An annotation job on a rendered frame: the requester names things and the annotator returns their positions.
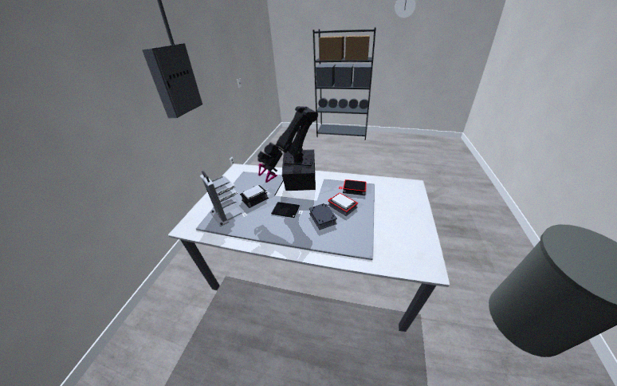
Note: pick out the white rectangular plate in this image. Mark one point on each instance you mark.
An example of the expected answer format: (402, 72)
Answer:
(343, 201)

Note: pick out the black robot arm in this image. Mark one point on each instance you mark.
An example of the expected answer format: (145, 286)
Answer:
(299, 126)

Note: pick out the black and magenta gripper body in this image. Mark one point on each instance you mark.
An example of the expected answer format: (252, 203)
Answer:
(270, 168)

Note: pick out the white multi-well plate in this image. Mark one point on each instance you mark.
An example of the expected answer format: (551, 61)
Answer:
(252, 192)
(227, 194)
(225, 188)

